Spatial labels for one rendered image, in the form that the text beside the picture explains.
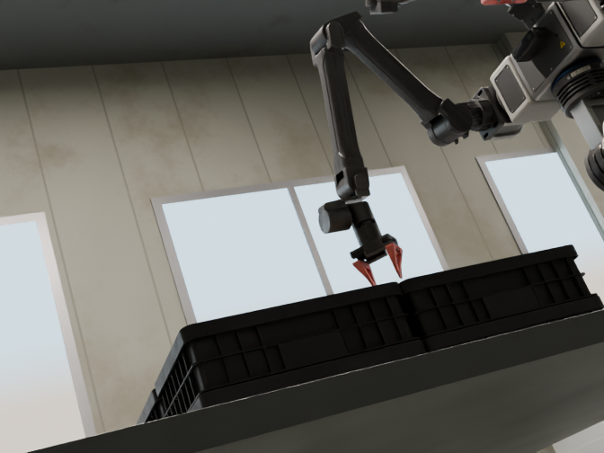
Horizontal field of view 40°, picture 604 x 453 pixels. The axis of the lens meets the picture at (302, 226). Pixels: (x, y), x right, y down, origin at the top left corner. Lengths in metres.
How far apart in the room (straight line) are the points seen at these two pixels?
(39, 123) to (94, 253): 0.80
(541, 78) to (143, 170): 2.79
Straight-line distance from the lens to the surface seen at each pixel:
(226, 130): 4.75
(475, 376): 0.97
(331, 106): 2.01
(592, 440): 4.28
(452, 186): 5.15
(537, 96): 2.13
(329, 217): 1.88
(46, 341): 3.97
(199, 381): 1.31
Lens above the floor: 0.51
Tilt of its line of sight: 23 degrees up
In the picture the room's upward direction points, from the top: 20 degrees counter-clockwise
